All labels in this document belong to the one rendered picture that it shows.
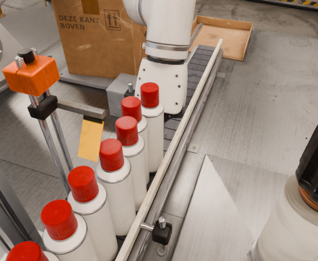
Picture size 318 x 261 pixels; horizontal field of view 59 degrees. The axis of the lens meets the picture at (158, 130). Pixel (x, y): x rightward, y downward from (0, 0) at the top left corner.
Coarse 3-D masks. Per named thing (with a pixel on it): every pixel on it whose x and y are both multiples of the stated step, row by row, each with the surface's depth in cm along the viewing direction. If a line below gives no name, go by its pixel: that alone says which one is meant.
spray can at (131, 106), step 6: (132, 96) 46; (126, 102) 45; (132, 102) 45; (138, 102) 45; (126, 108) 44; (132, 108) 44; (138, 108) 45; (126, 114) 45; (132, 114) 45; (138, 114) 45; (138, 120) 46; (144, 120) 48; (138, 126) 46; (144, 126) 47; (138, 132) 46; (144, 132) 48; (144, 138) 48
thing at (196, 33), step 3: (201, 24) 100; (198, 27) 98; (201, 27) 99; (195, 30) 96; (198, 30) 96; (195, 33) 94; (198, 33) 96; (192, 36) 93; (195, 36) 94; (192, 39) 91; (192, 42) 91; (189, 45) 88; (189, 48) 89
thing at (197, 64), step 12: (204, 48) 104; (192, 60) 97; (204, 60) 97; (192, 72) 91; (192, 84) 86; (204, 84) 86; (180, 120) 73; (168, 132) 70; (168, 144) 67; (120, 240) 49
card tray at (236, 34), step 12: (192, 24) 126; (204, 24) 133; (216, 24) 131; (228, 24) 129; (240, 24) 127; (252, 24) 124; (204, 36) 123; (216, 36) 123; (228, 36) 123; (240, 36) 123; (192, 48) 114; (228, 48) 114; (240, 48) 114; (240, 60) 107
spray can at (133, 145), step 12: (120, 120) 42; (132, 120) 42; (120, 132) 41; (132, 132) 41; (132, 144) 42; (144, 144) 44; (132, 156) 43; (144, 156) 46; (132, 168) 44; (144, 168) 47; (132, 180) 46; (144, 180) 49; (144, 192) 51
